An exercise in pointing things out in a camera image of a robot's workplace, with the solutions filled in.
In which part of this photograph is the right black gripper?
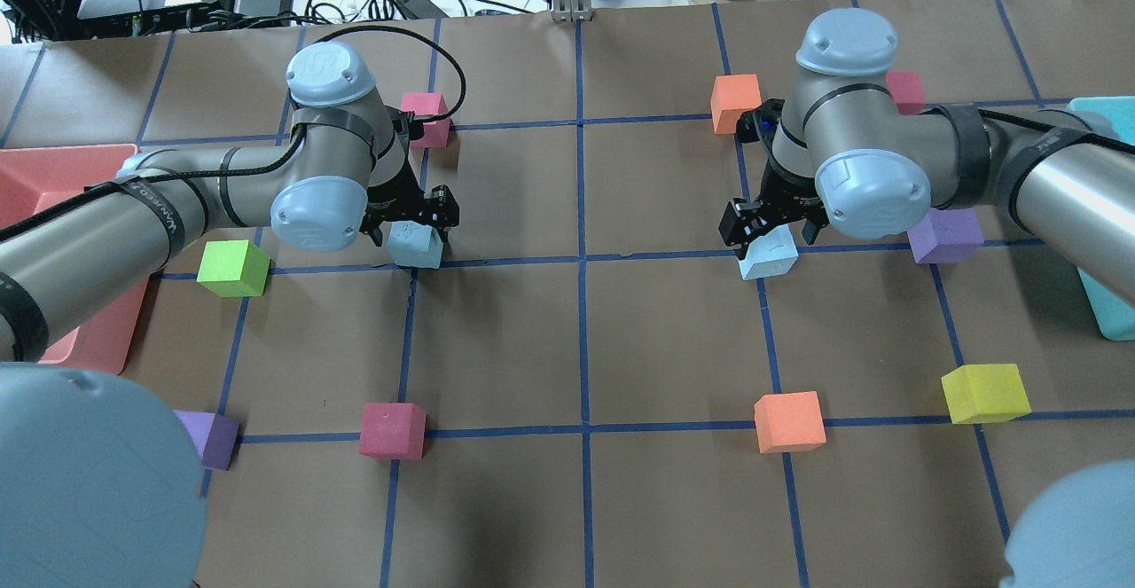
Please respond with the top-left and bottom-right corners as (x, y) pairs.
(718, 156), (830, 260)

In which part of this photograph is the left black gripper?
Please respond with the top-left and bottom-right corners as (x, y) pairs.
(360, 149), (459, 247)

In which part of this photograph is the light blue block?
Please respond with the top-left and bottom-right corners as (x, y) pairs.
(739, 224), (799, 280)
(387, 221), (443, 269)

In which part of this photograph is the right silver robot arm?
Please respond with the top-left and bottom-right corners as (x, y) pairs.
(720, 9), (1134, 302)

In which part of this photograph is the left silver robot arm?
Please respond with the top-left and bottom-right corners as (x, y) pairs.
(1, 31), (459, 587)

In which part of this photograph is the pink block left far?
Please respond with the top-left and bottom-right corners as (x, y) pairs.
(401, 92), (451, 149)

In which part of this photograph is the orange block far side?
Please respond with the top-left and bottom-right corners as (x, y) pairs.
(709, 72), (763, 135)

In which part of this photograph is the purple block right side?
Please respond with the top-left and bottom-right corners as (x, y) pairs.
(906, 208), (985, 264)

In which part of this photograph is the purple block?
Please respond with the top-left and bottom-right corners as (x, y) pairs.
(174, 410), (239, 471)
(906, 208), (985, 264)

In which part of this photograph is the green block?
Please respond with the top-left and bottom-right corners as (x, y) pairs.
(196, 240), (272, 299)

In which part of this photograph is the orange block near base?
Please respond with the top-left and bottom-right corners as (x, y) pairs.
(754, 390), (827, 454)

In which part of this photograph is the pink block right far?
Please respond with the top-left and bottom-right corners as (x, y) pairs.
(885, 70), (926, 116)

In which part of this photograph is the pink block near base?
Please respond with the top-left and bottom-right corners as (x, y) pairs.
(358, 403), (428, 461)

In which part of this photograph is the black power brick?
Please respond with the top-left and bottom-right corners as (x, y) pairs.
(394, 0), (449, 20)

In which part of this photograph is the yellow block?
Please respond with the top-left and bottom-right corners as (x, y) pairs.
(940, 366), (1033, 425)

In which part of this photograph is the purple block left side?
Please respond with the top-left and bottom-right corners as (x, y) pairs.
(174, 410), (239, 471)

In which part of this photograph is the turquoise plastic bin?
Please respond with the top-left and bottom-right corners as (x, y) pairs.
(1063, 96), (1135, 342)

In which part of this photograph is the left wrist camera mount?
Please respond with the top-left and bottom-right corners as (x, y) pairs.
(386, 106), (424, 157)

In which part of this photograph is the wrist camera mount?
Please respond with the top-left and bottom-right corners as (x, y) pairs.
(734, 98), (784, 149)
(386, 106), (424, 157)

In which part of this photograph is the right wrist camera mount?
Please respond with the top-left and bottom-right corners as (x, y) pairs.
(734, 98), (784, 149)

